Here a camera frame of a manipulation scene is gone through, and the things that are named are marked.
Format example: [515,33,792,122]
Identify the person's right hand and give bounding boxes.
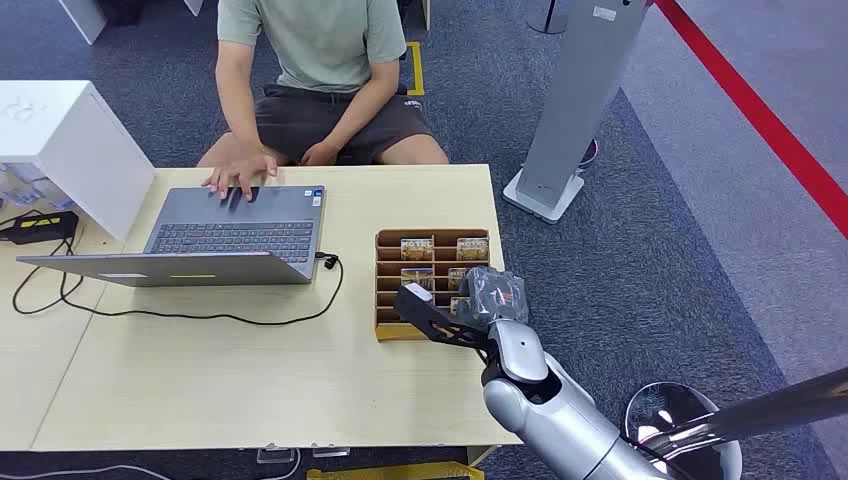
[201,146,280,202]

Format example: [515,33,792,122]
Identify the person's left hand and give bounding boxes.
[301,140,340,167]

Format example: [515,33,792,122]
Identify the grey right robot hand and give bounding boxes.
[457,266,529,331]

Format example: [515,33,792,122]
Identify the wooden card holder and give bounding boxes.
[374,228,492,343]

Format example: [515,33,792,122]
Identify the person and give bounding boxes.
[196,0,452,202]

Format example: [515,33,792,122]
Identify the grey laptop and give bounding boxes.
[16,185,327,288]

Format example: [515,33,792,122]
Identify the yellow floor tape strip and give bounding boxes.
[405,40,426,97]

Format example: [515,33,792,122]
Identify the white box cabinet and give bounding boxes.
[0,80,157,241]

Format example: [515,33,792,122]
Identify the yellow floor tape square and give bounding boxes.
[305,461,486,480]

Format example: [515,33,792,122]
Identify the black yellow power adapter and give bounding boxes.
[7,210,79,246]

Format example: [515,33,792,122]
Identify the clear plastic container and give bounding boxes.
[0,162,75,212]

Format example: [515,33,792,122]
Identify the white furniture panel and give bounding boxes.
[58,0,109,46]

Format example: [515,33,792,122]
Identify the grey kiosk stand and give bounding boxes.
[502,0,649,225]

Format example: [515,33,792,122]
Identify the black round stand base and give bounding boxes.
[526,0,576,36]

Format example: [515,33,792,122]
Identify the chrome stanchion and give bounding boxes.
[622,366,848,480]

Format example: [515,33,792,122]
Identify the red floor tape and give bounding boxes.
[652,0,848,241]

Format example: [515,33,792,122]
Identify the black laptop power cable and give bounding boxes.
[11,235,346,327]

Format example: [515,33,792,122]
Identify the white floor cable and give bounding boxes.
[0,463,175,480]

